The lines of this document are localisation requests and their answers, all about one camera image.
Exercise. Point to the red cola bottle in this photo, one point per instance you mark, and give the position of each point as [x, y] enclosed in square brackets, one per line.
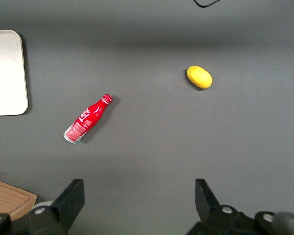
[88, 120]

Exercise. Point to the beige plastic tray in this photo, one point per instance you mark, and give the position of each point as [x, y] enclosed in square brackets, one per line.
[6, 73]

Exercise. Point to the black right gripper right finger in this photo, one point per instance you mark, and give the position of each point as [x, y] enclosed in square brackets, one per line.
[210, 215]

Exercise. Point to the yellow lemon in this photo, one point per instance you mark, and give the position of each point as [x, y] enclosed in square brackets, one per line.
[199, 77]

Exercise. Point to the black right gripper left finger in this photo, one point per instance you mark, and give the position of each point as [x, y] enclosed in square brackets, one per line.
[63, 210]

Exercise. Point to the wooden drawer cabinet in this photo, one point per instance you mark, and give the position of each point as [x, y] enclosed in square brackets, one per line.
[7, 198]

